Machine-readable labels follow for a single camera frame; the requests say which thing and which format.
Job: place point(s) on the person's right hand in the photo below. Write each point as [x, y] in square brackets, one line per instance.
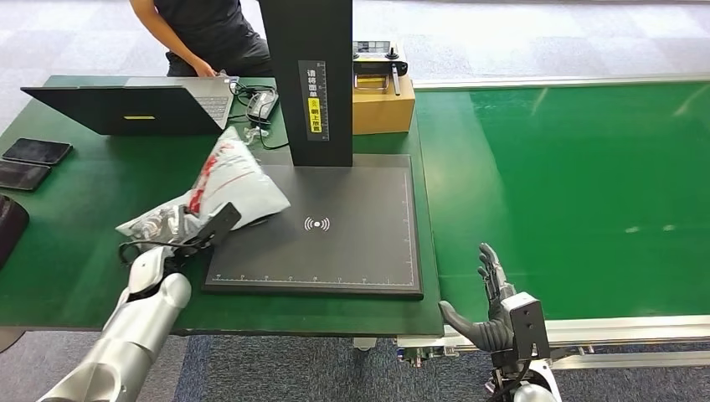
[203, 69]

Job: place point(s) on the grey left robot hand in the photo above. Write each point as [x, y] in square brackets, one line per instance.
[177, 222]

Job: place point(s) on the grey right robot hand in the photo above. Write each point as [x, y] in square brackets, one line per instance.
[488, 335]

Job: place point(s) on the white package with red print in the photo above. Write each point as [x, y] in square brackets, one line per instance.
[233, 177]

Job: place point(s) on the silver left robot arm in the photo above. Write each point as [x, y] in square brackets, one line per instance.
[138, 322]

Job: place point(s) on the person's right forearm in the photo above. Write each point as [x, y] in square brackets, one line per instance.
[166, 33]

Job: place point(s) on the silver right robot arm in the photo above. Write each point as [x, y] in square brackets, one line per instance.
[532, 391]

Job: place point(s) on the black weighing device with column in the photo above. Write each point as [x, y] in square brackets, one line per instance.
[333, 249]

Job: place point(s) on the dark brown basket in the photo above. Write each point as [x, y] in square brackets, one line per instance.
[10, 227]

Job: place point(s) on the person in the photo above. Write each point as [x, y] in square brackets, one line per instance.
[211, 28]

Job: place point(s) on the grey power adapter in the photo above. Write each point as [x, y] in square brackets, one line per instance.
[262, 104]

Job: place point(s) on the clear plastic wrapper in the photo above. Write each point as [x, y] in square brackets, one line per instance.
[256, 132]

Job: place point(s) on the black open laptop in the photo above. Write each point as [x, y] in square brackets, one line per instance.
[130, 111]

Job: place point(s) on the white table foot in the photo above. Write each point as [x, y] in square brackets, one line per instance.
[363, 344]

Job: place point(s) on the black smartphone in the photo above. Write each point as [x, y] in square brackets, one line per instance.
[21, 175]
[37, 151]

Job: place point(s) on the black remote controller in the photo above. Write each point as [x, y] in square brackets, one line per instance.
[380, 64]

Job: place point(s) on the brown cardboard box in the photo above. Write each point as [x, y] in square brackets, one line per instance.
[383, 111]

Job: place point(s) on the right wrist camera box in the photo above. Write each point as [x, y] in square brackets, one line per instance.
[527, 327]

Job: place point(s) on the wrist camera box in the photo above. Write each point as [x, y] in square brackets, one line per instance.
[219, 224]
[527, 327]

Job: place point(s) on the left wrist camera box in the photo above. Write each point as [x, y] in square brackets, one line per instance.
[219, 224]

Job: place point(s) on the green conveyor with aluminium frame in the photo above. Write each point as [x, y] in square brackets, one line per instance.
[582, 166]

